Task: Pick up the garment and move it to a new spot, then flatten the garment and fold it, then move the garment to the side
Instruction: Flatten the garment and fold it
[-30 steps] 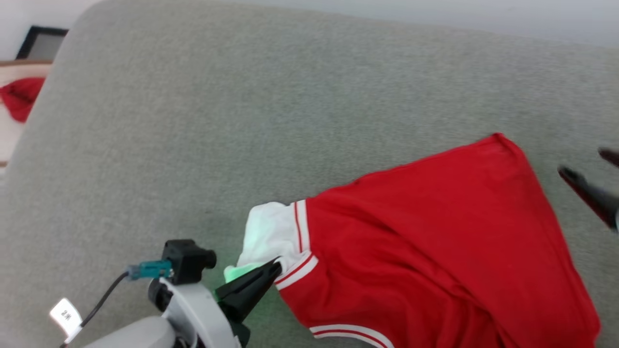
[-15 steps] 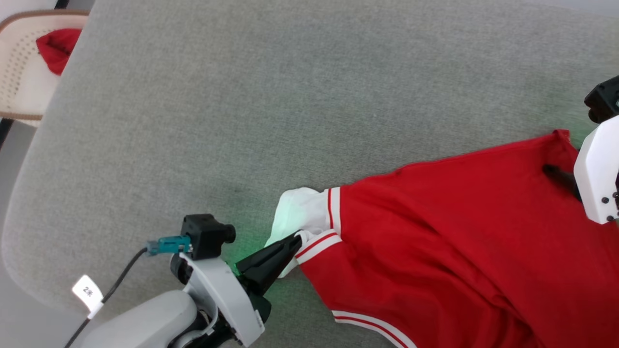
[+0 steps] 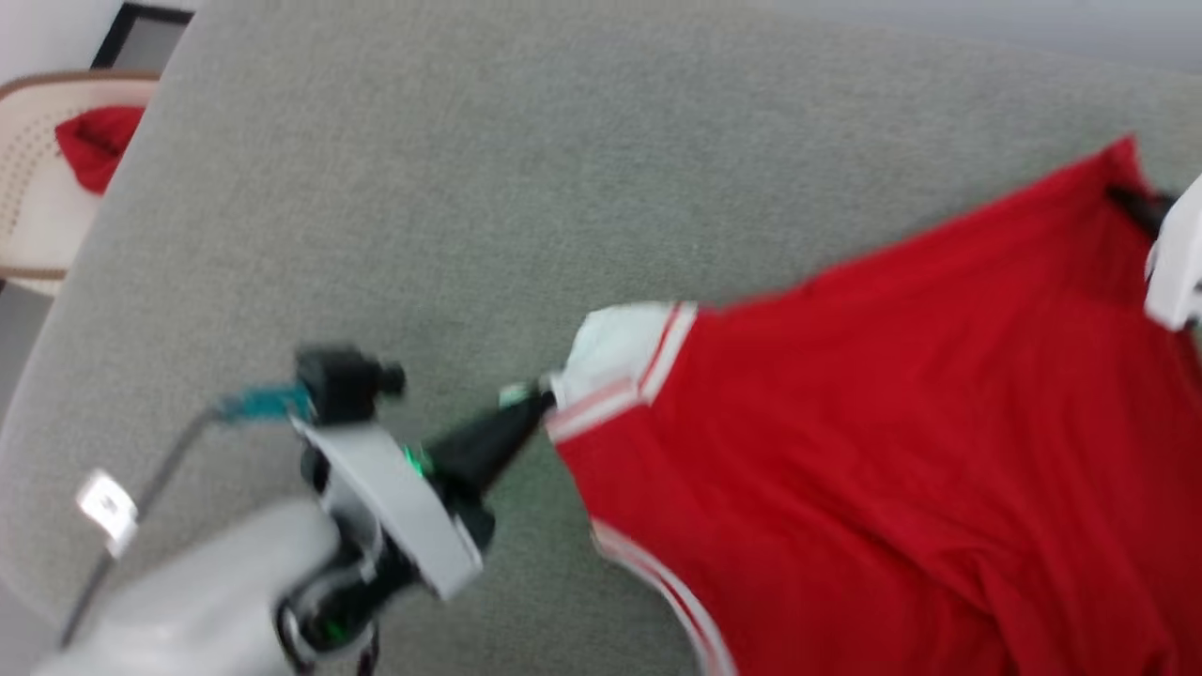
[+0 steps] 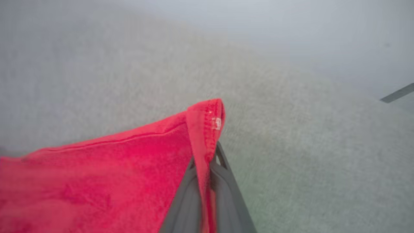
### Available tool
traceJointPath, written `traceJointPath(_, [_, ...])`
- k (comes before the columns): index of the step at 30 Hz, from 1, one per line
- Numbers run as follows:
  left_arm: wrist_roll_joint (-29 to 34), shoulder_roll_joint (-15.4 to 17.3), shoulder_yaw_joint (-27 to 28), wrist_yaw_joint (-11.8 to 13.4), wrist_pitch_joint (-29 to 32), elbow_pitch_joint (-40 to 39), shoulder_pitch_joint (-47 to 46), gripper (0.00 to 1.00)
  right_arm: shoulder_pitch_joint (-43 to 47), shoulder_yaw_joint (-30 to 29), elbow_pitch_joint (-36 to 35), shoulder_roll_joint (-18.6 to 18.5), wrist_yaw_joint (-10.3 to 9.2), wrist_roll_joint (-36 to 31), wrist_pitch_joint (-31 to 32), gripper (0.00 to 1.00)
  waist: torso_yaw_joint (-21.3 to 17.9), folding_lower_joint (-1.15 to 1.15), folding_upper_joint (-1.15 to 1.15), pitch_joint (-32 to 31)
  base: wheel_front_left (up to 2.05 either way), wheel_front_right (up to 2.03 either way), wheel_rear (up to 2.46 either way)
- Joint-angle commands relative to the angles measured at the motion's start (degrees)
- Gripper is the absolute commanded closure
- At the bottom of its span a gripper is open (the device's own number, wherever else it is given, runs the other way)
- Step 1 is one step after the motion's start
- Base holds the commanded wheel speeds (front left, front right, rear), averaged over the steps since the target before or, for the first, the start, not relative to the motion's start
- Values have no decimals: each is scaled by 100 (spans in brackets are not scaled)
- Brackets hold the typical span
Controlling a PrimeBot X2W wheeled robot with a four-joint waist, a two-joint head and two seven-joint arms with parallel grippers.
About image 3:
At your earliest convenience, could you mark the black rectangular frame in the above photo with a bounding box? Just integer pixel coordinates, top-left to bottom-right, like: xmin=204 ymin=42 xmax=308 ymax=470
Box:
xmin=91 ymin=2 xmax=195 ymax=71

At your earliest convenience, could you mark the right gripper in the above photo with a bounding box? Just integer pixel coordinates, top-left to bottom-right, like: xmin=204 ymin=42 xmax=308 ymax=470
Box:
xmin=1106 ymin=172 xmax=1202 ymax=331

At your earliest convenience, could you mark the red garment with white stripes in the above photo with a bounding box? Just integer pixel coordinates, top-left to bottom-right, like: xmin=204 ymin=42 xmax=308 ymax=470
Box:
xmin=545 ymin=134 xmax=1202 ymax=676

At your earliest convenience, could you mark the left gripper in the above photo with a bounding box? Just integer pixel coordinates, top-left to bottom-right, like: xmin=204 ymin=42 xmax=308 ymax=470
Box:
xmin=291 ymin=390 xmax=557 ymax=602

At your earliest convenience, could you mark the cream laundry basket brown rim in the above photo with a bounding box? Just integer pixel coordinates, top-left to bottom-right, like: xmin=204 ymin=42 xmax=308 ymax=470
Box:
xmin=0 ymin=70 xmax=161 ymax=297

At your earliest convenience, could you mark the white cable tag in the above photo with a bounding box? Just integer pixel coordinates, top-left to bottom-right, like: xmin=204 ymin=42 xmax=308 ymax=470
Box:
xmin=77 ymin=469 xmax=139 ymax=560

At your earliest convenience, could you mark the red cloth in basket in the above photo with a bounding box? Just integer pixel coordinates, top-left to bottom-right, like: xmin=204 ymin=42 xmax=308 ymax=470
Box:
xmin=54 ymin=105 xmax=146 ymax=196

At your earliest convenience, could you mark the grey cable with teal plug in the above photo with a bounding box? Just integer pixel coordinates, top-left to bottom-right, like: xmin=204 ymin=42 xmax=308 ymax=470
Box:
xmin=58 ymin=383 xmax=316 ymax=651

